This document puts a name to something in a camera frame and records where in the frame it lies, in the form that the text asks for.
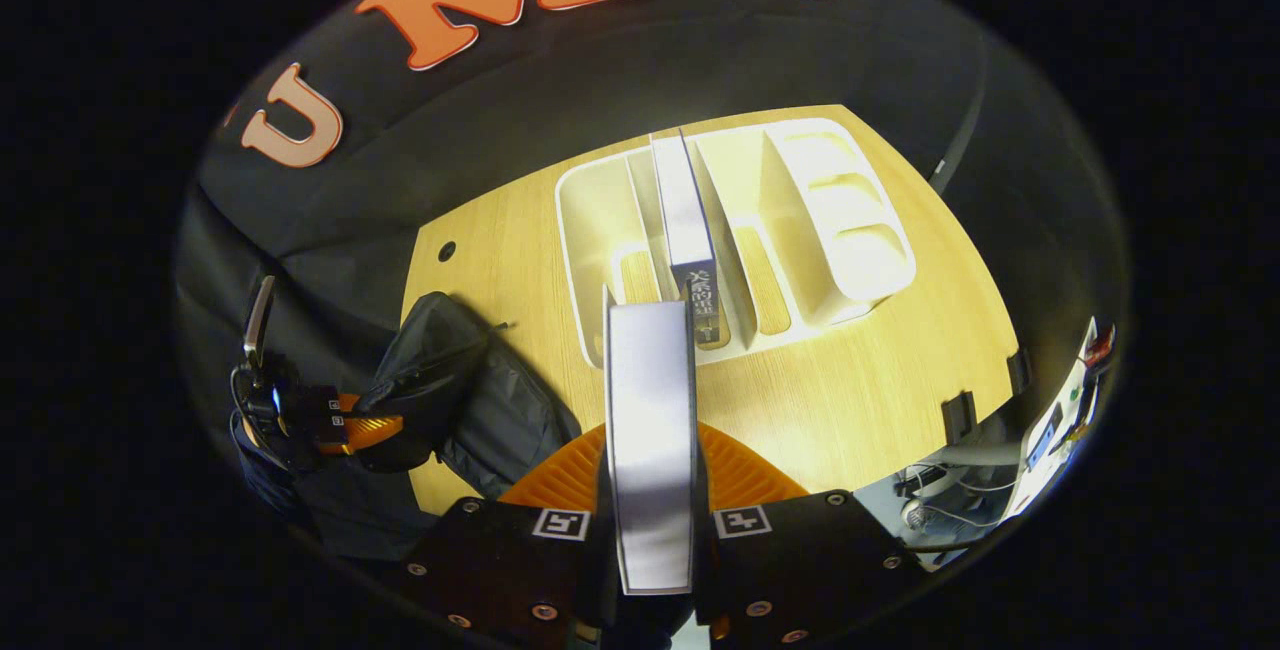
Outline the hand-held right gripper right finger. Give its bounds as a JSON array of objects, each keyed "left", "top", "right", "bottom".
[{"left": 694, "top": 422, "right": 927, "bottom": 647}]

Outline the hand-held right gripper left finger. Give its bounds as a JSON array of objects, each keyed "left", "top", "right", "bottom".
[{"left": 400, "top": 422, "right": 616, "bottom": 647}]

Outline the black schoolbag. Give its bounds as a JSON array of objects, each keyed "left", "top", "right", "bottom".
[{"left": 355, "top": 292, "right": 584, "bottom": 503}]

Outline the white bookshelf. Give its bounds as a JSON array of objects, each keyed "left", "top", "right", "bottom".
[{"left": 555, "top": 117, "right": 918, "bottom": 369}]

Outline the dark blue spine book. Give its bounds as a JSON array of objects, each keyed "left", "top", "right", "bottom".
[{"left": 650, "top": 130, "right": 723, "bottom": 349}]

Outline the white side table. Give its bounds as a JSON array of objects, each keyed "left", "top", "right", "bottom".
[{"left": 1000, "top": 318, "right": 1106, "bottom": 523}]

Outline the black backdrop cloth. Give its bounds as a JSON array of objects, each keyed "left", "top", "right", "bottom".
[{"left": 175, "top": 0, "right": 1126, "bottom": 571}]

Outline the grey metal pole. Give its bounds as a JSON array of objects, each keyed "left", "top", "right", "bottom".
[{"left": 928, "top": 30, "right": 993, "bottom": 183}]

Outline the white cable bundle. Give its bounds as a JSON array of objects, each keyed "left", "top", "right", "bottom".
[{"left": 895, "top": 465, "right": 1006, "bottom": 533}]

